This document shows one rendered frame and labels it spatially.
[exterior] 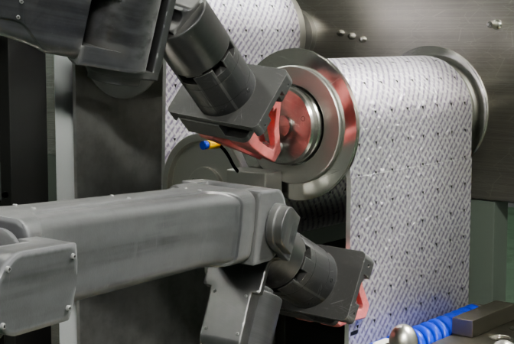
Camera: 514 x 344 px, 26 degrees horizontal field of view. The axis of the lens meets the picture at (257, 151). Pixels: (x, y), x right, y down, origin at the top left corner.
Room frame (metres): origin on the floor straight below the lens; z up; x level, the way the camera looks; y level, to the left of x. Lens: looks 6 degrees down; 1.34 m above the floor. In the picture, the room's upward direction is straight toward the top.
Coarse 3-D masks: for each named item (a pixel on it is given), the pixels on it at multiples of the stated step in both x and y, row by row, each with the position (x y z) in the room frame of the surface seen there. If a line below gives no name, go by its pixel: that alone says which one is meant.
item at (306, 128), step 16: (288, 96) 1.05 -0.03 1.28; (304, 96) 1.05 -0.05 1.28; (288, 112) 1.06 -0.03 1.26; (304, 112) 1.04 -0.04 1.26; (320, 112) 1.05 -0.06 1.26; (288, 128) 1.05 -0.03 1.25; (304, 128) 1.04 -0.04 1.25; (320, 128) 1.05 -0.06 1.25; (288, 144) 1.05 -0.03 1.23; (304, 144) 1.04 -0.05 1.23; (288, 160) 1.05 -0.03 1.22; (304, 160) 1.06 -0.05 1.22
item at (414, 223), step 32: (352, 192) 1.04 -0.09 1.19; (384, 192) 1.08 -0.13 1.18; (416, 192) 1.13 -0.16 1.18; (448, 192) 1.18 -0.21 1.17; (352, 224) 1.04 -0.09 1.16; (384, 224) 1.09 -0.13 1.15; (416, 224) 1.13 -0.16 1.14; (448, 224) 1.18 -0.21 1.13; (384, 256) 1.09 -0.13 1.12; (416, 256) 1.13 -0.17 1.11; (448, 256) 1.19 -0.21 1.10; (384, 288) 1.09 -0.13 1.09; (416, 288) 1.13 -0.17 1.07; (448, 288) 1.19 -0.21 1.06; (384, 320) 1.09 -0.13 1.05; (416, 320) 1.14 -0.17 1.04
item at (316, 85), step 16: (304, 80) 1.06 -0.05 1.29; (320, 80) 1.05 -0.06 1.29; (320, 96) 1.05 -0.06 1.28; (336, 112) 1.04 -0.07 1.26; (336, 128) 1.04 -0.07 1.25; (320, 144) 1.05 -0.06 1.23; (336, 144) 1.04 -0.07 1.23; (320, 160) 1.05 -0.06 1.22; (288, 176) 1.07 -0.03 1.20; (304, 176) 1.06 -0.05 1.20
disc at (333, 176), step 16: (288, 48) 1.08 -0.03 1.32; (272, 64) 1.09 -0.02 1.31; (288, 64) 1.08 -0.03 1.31; (304, 64) 1.07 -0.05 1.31; (320, 64) 1.06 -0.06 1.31; (336, 80) 1.04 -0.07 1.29; (336, 96) 1.04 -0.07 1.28; (352, 96) 1.03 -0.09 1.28; (352, 112) 1.03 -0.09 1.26; (352, 128) 1.03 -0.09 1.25; (352, 144) 1.03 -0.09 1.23; (256, 160) 1.11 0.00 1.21; (336, 160) 1.04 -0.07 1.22; (352, 160) 1.03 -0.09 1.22; (320, 176) 1.06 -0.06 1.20; (336, 176) 1.04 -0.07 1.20; (288, 192) 1.08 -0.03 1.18; (304, 192) 1.07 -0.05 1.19; (320, 192) 1.06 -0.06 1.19
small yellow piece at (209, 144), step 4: (208, 140) 1.07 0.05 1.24; (200, 144) 1.06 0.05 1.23; (204, 144) 1.06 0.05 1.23; (208, 144) 1.06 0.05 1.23; (212, 144) 1.07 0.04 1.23; (216, 144) 1.07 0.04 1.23; (220, 144) 1.08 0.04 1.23; (204, 148) 1.06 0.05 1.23; (208, 148) 1.07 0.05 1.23; (212, 148) 1.07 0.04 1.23; (224, 148) 1.08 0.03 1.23; (224, 152) 1.08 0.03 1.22; (228, 156) 1.08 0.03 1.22; (232, 160) 1.08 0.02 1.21; (232, 164) 1.08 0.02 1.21; (236, 168) 1.08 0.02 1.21; (236, 172) 1.08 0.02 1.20
